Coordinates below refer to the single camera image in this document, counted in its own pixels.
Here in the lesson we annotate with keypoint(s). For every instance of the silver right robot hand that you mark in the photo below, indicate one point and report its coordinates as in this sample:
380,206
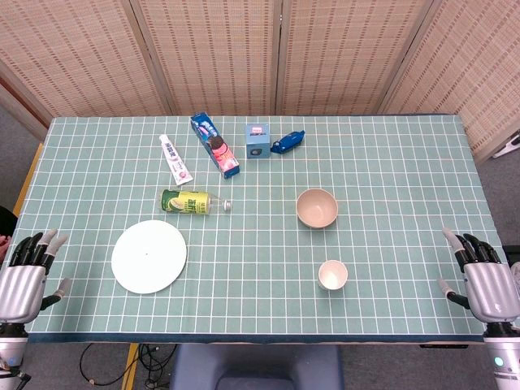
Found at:
493,290

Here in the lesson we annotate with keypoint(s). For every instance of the green grid tablecloth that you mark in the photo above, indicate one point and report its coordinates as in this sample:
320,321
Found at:
386,252

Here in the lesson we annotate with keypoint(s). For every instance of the person in dark clothing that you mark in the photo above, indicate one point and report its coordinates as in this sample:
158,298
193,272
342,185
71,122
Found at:
6,223

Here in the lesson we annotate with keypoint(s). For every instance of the blue snack packet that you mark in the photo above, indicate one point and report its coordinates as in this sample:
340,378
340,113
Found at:
287,141

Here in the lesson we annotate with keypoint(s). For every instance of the blue Oreo cookie box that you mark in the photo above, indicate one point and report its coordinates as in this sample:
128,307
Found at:
215,146

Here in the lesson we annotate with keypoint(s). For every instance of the small light blue box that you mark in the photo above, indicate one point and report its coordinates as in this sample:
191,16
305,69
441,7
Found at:
258,142

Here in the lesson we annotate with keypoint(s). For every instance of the white round plate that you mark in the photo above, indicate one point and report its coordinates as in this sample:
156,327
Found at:
149,256

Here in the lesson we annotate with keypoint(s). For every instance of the green label tea bottle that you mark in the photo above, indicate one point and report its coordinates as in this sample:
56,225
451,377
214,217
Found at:
187,202

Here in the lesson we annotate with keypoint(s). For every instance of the beige bowl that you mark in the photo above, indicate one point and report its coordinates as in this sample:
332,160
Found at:
317,209

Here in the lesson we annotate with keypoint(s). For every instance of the bamboo folding screen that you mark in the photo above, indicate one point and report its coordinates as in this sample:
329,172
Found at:
219,57

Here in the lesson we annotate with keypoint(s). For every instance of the white paper cup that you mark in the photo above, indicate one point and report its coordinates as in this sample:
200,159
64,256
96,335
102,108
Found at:
333,275

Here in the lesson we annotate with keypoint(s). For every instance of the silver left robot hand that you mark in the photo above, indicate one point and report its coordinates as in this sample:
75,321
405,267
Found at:
22,290

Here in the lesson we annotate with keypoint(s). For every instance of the white stand foot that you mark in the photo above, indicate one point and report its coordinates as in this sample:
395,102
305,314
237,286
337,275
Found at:
508,147

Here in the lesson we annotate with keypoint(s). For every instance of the dark blue chair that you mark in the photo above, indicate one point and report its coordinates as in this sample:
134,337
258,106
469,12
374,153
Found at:
256,365

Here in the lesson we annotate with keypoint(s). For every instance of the white toothpaste tube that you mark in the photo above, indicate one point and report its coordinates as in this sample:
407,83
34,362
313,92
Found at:
174,160

